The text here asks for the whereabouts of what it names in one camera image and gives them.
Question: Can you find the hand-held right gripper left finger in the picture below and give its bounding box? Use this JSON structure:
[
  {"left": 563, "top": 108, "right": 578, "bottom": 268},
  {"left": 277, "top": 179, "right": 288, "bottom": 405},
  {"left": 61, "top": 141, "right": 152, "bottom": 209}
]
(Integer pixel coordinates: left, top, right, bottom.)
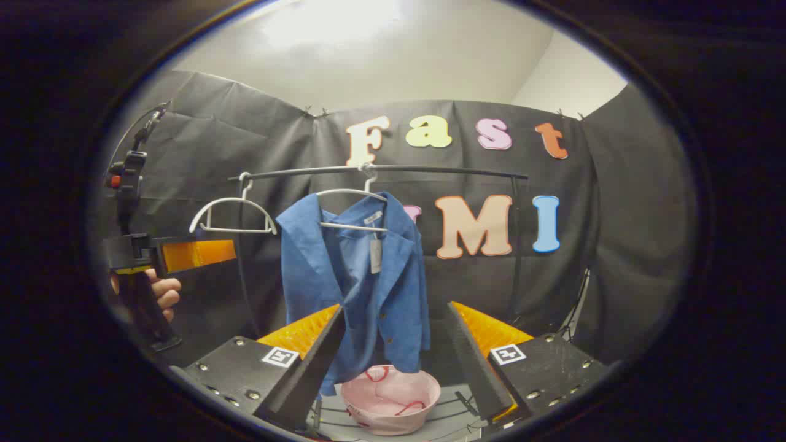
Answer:
[{"left": 169, "top": 304, "right": 348, "bottom": 433}]

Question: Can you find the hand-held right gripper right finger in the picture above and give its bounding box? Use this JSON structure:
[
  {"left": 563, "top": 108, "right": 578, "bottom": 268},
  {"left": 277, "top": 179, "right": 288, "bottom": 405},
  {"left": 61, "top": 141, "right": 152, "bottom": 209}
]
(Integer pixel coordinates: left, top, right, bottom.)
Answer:
[{"left": 445, "top": 301, "right": 609, "bottom": 430}]

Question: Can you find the pink laundry hamper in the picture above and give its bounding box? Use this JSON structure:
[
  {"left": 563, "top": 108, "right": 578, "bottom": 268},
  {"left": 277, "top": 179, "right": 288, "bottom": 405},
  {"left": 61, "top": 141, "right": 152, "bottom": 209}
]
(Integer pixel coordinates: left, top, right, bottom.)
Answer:
[{"left": 341, "top": 364, "right": 442, "bottom": 436}]

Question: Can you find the blue corduroy jacket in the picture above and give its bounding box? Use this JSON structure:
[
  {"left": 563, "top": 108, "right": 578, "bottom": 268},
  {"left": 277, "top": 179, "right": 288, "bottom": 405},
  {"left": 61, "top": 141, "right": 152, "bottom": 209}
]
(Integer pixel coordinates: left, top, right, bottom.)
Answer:
[{"left": 275, "top": 192, "right": 432, "bottom": 397}]

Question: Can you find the white plastic clothes hanger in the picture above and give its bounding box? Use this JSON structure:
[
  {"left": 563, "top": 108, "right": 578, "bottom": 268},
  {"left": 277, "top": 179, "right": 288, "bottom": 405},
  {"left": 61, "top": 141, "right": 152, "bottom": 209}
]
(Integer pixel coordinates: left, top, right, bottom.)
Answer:
[
  {"left": 313, "top": 163, "right": 391, "bottom": 233},
  {"left": 189, "top": 172, "right": 278, "bottom": 236}
]

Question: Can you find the black tripod stand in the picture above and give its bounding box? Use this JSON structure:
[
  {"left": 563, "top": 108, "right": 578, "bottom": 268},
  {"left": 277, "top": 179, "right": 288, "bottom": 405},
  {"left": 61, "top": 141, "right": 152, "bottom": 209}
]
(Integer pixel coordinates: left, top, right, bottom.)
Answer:
[{"left": 562, "top": 267, "right": 591, "bottom": 341}]

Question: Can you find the black backdrop cloth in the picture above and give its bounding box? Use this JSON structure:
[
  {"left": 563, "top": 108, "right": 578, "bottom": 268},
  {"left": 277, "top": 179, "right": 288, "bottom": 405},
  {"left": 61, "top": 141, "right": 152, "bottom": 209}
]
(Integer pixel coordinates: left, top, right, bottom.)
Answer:
[{"left": 101, "top": 68, "right": 698, "bottom": 369}]

